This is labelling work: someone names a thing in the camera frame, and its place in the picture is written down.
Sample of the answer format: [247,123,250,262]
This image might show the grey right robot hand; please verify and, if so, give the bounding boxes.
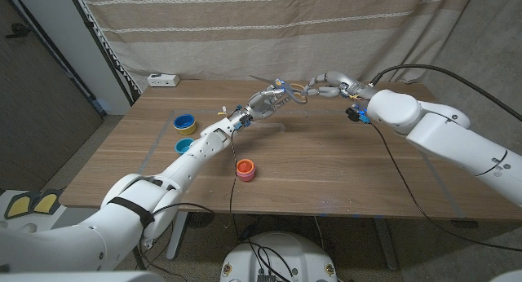
[303,71,369,99]

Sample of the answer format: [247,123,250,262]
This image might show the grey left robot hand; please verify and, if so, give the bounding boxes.
[237,87,290,125]

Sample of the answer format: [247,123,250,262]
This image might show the grey scissors with yellow handles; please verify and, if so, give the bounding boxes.
[248,74,308,106]

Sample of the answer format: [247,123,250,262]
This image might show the white domed robot base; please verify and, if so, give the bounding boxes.
[219,231,338,282]

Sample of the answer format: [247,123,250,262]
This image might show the clear tape strip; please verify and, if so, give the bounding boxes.
[260,121,286,134]

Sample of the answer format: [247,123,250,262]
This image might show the orange plastic cup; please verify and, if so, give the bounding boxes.
[237,158,256,175]

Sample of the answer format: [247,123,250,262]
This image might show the pink plastic cup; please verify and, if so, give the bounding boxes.
[236,167,257,183]

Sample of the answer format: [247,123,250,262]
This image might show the beige striped curtain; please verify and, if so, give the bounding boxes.
[76,0,477,85]

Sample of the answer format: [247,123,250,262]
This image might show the teal plastic cup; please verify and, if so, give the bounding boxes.
[175,138,197,155]

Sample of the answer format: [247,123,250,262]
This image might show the white power strip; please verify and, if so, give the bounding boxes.
[147,73,181,88]

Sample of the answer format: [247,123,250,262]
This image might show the black round floor object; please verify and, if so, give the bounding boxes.
[187,211,216,229]

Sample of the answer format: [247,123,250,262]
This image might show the white table leg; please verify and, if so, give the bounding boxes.
[166,211,189,261]

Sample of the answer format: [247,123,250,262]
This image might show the grey table leg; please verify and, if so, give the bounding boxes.
[373,217,399,271]

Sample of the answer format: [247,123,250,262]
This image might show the black curtain stand pole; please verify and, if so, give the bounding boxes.
[67,0,142,108]

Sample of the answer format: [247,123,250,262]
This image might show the white platform box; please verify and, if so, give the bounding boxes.
[0,190,103,236]

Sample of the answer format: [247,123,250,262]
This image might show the dark textured door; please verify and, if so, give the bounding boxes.
[0,0,105,192]

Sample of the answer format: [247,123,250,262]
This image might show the yellow black padded object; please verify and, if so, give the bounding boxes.
[3,192,34,220]
[32,187,64,216]

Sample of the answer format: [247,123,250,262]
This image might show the white robot torso edge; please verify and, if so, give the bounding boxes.
[0,270,166,282]

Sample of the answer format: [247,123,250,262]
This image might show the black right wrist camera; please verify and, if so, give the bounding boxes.
[345,105,372,126]

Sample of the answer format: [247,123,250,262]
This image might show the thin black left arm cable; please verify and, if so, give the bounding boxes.
[140,129,241,282]

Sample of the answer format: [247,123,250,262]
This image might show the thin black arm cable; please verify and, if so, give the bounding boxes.
[140,129,241,282]
[369,121,522,253]

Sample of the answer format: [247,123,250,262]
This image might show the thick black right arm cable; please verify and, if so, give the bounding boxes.
[369,64,522,123]

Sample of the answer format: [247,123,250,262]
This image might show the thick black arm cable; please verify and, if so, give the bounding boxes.
[130,243,148,271]
[369,64,522,123]

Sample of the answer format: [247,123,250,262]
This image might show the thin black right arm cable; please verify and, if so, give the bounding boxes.
[369,121,522,253]

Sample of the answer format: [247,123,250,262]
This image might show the black cables on robot base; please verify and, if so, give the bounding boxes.
[242,240,295,282]

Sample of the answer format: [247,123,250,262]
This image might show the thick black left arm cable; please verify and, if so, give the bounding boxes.
[130,243,148,271]

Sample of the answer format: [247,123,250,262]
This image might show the black door handle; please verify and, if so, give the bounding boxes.
[4,23,32,39]

